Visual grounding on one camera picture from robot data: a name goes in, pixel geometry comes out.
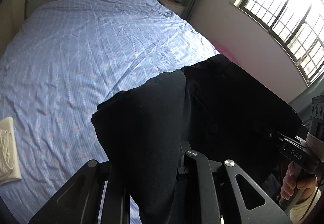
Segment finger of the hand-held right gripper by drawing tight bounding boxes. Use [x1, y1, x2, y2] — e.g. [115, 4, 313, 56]
[276, 131, 291, 150]

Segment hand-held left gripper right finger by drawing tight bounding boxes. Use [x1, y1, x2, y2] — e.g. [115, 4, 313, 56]
[177, 141, 292, 224]

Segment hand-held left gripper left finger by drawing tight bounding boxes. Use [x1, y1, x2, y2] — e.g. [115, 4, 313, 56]
[28, 159, 136, 224]

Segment black pants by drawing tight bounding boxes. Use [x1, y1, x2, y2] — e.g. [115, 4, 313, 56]
[91, 54, 303, 224]

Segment person's right forearm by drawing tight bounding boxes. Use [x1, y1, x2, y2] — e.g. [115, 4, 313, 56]
[290, 192, 319, 223]

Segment folded beige pants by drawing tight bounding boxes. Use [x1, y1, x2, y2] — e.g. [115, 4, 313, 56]
[0, 116, 22, 186]

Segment person's right hand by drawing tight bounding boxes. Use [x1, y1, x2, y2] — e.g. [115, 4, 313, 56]
[280, 161, 319, 201]

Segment barred window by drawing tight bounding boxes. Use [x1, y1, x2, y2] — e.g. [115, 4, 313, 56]
[229, 0, 324, 86]

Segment blue floral bed sheet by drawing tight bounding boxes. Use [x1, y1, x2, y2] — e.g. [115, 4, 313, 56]
[0, 0, 221, 224]

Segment white nightstand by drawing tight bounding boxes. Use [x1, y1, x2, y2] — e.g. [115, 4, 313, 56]
[161, 0, 187, 16]

